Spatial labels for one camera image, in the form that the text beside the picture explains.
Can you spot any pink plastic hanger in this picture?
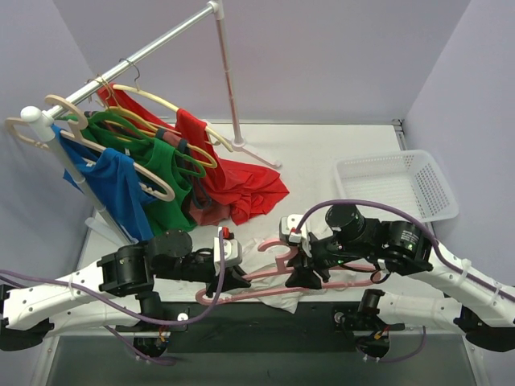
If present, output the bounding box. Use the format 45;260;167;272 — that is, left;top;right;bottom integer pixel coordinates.
195;237;383;306

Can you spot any white tank top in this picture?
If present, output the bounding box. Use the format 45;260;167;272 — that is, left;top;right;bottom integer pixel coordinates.
172;219;363;315

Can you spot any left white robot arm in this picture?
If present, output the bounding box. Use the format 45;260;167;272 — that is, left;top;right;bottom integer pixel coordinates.
1;227;250;351

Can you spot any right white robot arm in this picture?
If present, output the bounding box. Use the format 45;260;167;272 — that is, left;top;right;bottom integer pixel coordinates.
278;199;514;352

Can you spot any maroon tank top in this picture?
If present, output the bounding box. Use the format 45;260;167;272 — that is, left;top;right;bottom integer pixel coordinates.
156;128;230;226

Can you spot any red tank top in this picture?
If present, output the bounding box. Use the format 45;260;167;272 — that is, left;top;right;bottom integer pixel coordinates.
96;87;290;226

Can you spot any green tank top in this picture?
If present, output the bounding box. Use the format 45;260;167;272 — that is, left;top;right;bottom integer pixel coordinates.
86;118;198;238

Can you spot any blue tank top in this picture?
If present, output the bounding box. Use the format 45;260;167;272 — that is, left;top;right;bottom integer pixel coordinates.
51;125;155;241

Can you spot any yellow hanger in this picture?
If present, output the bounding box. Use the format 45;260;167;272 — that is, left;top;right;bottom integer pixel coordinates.
82;84;224;179

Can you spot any cream hanger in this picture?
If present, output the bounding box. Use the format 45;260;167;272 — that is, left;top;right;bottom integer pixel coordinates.
113;58;234;152

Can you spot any beige hanger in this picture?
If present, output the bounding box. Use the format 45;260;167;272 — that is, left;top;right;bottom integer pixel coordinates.
4;94;175;202

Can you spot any green hanger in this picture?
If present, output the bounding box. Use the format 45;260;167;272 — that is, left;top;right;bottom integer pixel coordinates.
60;110;208;180

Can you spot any white plastic basket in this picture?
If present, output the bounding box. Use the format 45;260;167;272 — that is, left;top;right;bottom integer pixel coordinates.
333;150;459;223

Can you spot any silver clothes rack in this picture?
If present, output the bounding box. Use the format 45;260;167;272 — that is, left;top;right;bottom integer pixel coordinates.
5;1;282;246

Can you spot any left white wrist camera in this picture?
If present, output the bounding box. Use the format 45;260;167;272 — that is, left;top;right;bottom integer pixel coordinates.
213;227;243;276

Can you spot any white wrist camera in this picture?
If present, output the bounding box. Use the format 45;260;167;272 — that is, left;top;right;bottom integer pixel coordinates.
213;227;243;276
279;214;311;257

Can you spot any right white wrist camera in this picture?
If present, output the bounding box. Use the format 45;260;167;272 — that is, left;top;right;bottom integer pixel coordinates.
279;214;311;257

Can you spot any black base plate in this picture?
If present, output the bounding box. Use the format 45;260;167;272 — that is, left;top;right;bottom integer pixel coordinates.
132;302;389;357

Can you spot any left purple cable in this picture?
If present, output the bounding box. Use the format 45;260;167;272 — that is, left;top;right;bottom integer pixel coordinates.
0;232;233;367

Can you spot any purple cable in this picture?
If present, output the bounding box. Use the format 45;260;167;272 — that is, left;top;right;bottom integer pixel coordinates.
295;199;515;365
0;232;233;367

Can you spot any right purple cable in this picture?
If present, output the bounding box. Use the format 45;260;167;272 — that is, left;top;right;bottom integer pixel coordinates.
295;199;515;365

